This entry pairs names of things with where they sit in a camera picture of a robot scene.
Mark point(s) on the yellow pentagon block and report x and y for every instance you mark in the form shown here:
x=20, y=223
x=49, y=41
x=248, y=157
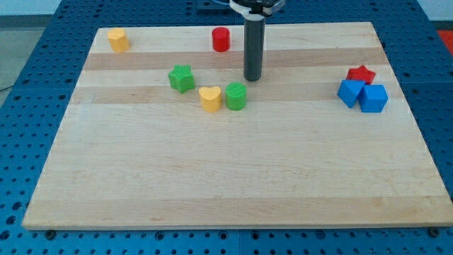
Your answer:
x=118, y=40

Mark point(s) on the red cylinder block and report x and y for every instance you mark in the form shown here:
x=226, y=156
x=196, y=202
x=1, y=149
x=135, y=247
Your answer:
x=221, y=39

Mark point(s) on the wooden board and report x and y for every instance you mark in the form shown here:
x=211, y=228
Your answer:
x=132, y=153

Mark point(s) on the green cylinder block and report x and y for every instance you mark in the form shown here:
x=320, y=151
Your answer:
x=236, y=96

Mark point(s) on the blue triangle block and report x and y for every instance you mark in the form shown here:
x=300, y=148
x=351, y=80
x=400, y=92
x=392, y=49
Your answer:
x=349, y=91

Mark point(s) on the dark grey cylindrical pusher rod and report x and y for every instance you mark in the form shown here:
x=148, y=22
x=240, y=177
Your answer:
x=254, y=32

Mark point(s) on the blue cube block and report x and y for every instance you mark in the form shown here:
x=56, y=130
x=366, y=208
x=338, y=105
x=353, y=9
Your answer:
x=372, y=98

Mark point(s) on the yellow heart block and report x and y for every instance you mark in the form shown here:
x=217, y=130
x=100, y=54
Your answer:
x=210, y=98

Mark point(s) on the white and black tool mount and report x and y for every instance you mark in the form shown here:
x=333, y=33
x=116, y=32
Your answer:
x=256, y=9

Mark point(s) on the green star block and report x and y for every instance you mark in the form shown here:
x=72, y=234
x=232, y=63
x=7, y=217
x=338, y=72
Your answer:
x=181, y=78

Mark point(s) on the red star block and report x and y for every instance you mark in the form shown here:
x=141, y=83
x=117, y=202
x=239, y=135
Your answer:
x=361, y=73

